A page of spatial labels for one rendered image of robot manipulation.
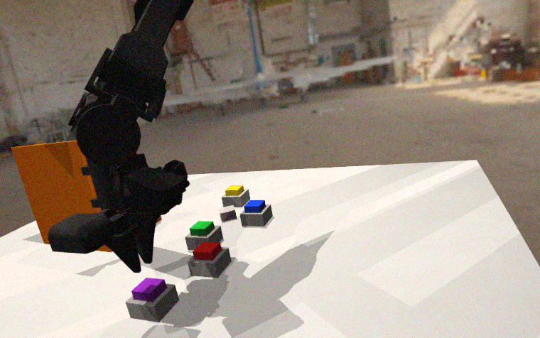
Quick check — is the green button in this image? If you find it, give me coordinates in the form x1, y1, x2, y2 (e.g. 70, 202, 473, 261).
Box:
185, 222, 223, 250

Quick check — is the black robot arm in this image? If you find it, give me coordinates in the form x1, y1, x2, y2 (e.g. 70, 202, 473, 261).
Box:
66, 0, 194, 215

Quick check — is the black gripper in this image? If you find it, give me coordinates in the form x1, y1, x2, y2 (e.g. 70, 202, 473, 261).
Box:
48, 153, 160, 273

